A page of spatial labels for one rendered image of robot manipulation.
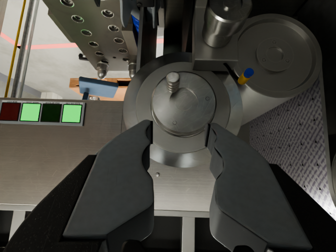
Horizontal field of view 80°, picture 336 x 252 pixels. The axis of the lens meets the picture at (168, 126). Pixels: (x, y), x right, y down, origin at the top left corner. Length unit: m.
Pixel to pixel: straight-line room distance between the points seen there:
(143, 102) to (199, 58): 0.08
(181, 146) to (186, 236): 0.40
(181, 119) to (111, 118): 0.40
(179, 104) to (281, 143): 0.22
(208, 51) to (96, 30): 0.33
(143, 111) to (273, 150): 0.26
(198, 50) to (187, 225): 0.47
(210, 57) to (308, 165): 0.20
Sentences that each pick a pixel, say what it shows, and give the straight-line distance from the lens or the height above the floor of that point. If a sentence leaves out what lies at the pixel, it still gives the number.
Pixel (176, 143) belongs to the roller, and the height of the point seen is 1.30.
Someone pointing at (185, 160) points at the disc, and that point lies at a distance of 0.24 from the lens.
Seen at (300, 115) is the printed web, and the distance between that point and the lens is 0.36.
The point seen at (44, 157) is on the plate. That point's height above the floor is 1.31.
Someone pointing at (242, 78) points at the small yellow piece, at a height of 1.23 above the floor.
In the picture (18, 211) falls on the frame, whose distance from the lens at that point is 0.72.
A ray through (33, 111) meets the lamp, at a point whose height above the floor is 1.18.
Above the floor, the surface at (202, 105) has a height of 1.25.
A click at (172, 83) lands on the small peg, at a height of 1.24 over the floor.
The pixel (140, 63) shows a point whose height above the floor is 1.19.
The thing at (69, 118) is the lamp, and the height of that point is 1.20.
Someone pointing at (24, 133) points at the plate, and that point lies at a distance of 0.71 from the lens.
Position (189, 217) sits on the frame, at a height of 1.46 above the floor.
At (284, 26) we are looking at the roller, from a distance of 0.35.
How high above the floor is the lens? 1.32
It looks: 11 degrees down
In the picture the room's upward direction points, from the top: 178 degrees counter-clockwise
